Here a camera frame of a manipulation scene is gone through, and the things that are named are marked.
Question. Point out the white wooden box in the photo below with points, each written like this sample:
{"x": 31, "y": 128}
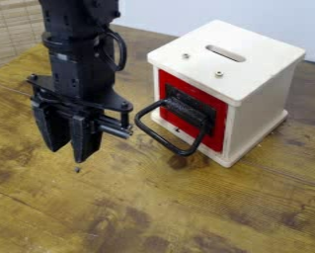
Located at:
{"x": 238, "y": 72}

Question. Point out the black metal drawer handle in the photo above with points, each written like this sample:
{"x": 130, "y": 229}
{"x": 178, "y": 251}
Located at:
{"x": 191, "y": 111}

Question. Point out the red drawer front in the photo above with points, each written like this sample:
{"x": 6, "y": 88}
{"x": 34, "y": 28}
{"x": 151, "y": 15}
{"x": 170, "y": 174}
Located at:
{"x": 173, "y": 87}

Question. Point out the small dark screw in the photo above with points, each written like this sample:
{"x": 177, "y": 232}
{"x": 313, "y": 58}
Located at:
{"x": 76, "y": 169}

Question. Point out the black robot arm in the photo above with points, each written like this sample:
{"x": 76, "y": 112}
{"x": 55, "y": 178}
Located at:
{"x": 76, "y": 106}

